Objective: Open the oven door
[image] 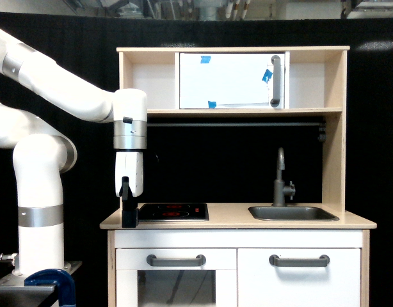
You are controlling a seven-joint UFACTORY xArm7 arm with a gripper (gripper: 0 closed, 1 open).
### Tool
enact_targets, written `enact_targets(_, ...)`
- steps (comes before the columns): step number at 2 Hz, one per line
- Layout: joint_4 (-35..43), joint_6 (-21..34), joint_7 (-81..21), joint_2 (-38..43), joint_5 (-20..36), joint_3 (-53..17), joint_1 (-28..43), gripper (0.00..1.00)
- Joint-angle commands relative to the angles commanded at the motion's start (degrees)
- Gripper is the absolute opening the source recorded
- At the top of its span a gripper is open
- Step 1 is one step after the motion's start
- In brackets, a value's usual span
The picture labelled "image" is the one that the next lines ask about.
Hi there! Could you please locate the black hanging rail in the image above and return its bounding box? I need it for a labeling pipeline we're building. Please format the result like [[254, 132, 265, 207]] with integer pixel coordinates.
[[148, 122, 324, 127]]

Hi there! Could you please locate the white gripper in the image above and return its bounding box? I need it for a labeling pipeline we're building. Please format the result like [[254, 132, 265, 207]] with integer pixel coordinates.
[[115, 152, 143, 228]]

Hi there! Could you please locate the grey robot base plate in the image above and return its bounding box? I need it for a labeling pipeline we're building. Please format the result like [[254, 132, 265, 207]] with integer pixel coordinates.
[[0, 261, 83, 293]]

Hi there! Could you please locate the blue tape piece top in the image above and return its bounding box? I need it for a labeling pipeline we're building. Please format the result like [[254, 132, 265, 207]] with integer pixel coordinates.
[[200, 56, 211, 64]]

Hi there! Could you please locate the grey microwave door handle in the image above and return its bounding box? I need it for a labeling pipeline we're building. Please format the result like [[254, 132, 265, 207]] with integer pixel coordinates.
[[270, 55, 282, 107]]

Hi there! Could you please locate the grey cabinet door handle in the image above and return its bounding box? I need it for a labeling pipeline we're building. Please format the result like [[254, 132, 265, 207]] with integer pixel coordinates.
[[269, 255, 330, 267]]

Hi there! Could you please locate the grey toy faucet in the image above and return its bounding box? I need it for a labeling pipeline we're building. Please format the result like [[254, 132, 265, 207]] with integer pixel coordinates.
[[272, 147, 296, 207]]

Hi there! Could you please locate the white cabinet door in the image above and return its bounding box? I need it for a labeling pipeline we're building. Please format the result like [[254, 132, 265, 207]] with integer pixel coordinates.
[[237, 248, 360, 306]]

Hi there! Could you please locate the grey toy sink basin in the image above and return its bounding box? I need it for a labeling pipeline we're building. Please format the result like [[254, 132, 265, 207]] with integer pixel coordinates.
[[248, 206, 339, 221]]

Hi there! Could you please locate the blue C-clamp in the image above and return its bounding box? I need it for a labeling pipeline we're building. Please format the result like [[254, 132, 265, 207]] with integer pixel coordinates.
[[24, 269, 76, 307]]

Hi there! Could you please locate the blue tape piece right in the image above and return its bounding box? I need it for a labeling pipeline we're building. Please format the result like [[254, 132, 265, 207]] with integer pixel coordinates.
[[262, 69, 273, 84]]

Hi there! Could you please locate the blue tape piece bottom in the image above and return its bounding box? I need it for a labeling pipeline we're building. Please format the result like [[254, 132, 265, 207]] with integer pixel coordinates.
[[208, 101, 216, 109]]

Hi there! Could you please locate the black toy stovetop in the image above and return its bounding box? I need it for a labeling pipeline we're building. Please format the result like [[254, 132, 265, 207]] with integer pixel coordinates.
[[139, 203, 209, 222]]

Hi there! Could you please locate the wooden toy kitchen frame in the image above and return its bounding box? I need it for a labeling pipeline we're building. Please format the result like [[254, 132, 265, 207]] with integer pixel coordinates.
[[101, 46, 376, 306]]

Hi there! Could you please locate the silver cable connector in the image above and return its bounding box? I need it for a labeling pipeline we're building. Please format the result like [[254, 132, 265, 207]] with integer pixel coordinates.
[[0, 253, 18, 266]]

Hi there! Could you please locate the blue tape piece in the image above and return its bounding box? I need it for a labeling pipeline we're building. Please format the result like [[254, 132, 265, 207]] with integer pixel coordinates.
[[200, 56, 211, 64], [262, 69, 273, 84], [208, 101, 216, 109]]

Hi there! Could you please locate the white oven door with window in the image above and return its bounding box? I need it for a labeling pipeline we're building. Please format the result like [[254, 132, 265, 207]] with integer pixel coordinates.
[[116, 248, 237, 306]]

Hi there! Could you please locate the white microwave door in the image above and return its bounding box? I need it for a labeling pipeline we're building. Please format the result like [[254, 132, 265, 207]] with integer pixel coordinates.
[[179, 52, 286, 109]]

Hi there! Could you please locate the grey oven door handle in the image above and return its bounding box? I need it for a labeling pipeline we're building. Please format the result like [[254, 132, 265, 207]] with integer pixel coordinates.
[[146, 255, 206, 267]]

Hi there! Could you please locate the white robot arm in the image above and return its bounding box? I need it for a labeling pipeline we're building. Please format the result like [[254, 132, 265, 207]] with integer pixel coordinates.
[[0, 29, 147, 276]]

